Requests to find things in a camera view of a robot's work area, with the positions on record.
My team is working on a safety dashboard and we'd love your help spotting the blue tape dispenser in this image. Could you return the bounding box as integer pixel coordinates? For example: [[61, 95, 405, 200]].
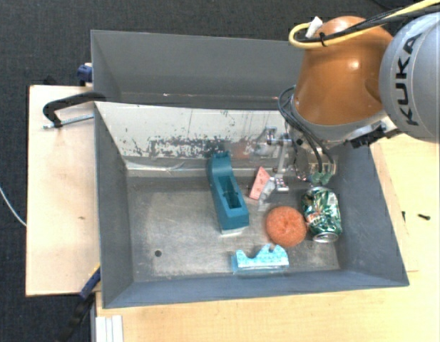
[[205, 150, 250, 236]]

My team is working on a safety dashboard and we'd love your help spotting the crushed green drinks can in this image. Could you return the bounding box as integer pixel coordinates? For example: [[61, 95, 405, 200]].
[[300, 185, 344, 244]]

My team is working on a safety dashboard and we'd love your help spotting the light blue wavy sponge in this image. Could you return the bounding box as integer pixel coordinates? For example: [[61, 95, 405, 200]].
[[230, 243, 290, 276]]

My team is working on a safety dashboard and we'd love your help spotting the pink triangular packet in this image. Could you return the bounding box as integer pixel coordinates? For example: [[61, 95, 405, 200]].
[[248, 166, 272, 201]]

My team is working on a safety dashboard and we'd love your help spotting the orange round scouring pad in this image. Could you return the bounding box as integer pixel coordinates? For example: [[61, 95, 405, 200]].
[[265, 205, 308, 249]]

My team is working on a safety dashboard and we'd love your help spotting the grey metal bin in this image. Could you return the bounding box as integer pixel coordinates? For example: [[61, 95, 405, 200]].
[[90, 29, 411, 310]]

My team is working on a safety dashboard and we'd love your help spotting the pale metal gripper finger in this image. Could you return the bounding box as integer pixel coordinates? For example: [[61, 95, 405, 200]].
[[257, 176, 290, 212], [252, 127, 278, 156]]

